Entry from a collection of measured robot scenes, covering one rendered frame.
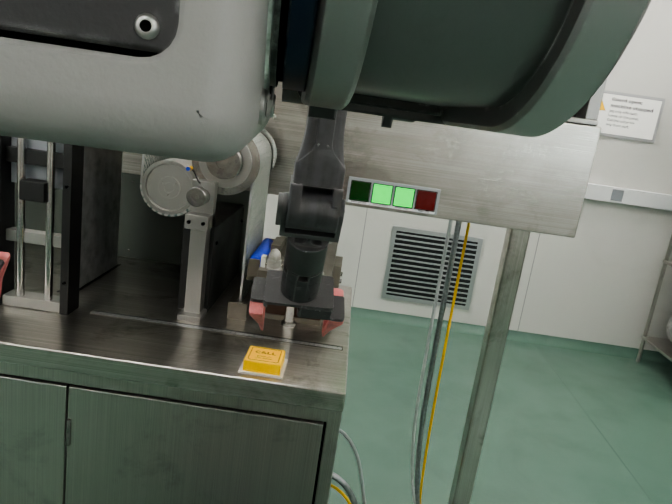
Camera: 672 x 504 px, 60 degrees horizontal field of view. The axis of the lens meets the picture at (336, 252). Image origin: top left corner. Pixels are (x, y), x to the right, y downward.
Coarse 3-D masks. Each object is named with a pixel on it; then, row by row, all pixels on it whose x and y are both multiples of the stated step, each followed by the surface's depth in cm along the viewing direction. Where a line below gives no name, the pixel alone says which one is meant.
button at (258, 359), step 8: (248, 352) 110; (256, 352) 110; (264, 352) 111; (272, 352) 111; (280, 352) 112; (248, 360) 107; (256, 360) 107; (264, 360) 107; (272, 360) 108; (280, 360) 108; (248, 368) 107; (256, 368) 107; (264, 368) 107; (272, 368) 107; (280, 368) 107
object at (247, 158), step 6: (240, 150) 123; (246, 150) 123; (246, 156) 124; (204, 162) 124; (246, 162) 124; (204, 168) 125; (246, 168) 124; (204, 174) 125; (210, 174) 125; (240, 174) 125; (246, 174) 125; (216, 180) 125; (222, 180) 125; (228, 180) 125; (234, 180) 125; (240, 180) 125; (222, 186) 125; (228, 186) 125; (234, 186) 125
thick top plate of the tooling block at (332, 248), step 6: (330, 246) 157; (336, 246) 158; (282, 252) 144; (330, 252) 151; (336, 252) 164; (282, 258) 138; (330, 258) 145; (282, 264) 133; (324, 264) 138; (330, 264) 139; (258, 270) 126; (264, 270) 126; (282, 270) 128; (324, 270) 133; (330, 270) 134; (258, 276) 127; (264, 276) 127
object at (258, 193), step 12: (264, 180) 142; (252, 192) 127; (264, 192) 144; (252, 204) 129; (264, 204) 147; (252, 216) 132; (264, 216) 151; (252, 228) 134; (252, 240) 137; (252, 252) 139
